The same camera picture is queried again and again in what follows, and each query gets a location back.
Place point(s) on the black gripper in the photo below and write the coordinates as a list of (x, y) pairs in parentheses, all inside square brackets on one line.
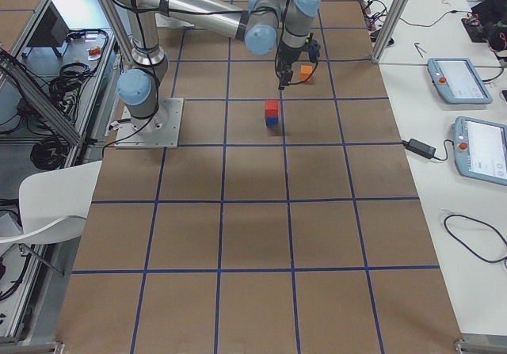
[(287, 55)]

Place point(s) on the red wooden block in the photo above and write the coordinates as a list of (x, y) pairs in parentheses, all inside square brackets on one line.
[(272, 108)]

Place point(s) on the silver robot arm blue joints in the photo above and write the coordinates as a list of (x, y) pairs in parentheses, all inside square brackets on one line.
[(261, 27)]

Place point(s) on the orange wooden block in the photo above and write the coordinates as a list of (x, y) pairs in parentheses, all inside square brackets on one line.
[(306, 71)]

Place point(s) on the blue wooden block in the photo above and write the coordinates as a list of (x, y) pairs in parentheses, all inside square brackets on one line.
[(271, 121)]

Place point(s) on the brown paper table cover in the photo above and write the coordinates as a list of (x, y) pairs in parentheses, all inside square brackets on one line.
[(307, 237)]

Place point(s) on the black power adapter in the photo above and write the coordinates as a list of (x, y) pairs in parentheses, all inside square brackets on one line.
[(419, 148)]

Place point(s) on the far blue teach pendant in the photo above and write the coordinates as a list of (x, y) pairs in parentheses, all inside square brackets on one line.
[(457, 81)]

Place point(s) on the blue teach pendant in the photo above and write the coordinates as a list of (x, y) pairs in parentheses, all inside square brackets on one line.
[(457, 81), (480, 149)]

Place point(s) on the red snack packet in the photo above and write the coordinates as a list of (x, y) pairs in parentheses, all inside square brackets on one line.
[(94, 53)]

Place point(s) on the near blue teach pendant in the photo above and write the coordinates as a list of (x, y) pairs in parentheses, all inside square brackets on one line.
[(480, 149)]

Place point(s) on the white plastic chair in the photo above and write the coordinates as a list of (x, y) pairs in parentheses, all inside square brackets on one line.
[(54, 205)]

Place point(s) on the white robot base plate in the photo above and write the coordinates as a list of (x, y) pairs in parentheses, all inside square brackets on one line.
[(162, 131)]

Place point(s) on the aluminium frame post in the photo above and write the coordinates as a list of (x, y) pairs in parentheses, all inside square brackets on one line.
[(393, 16)]

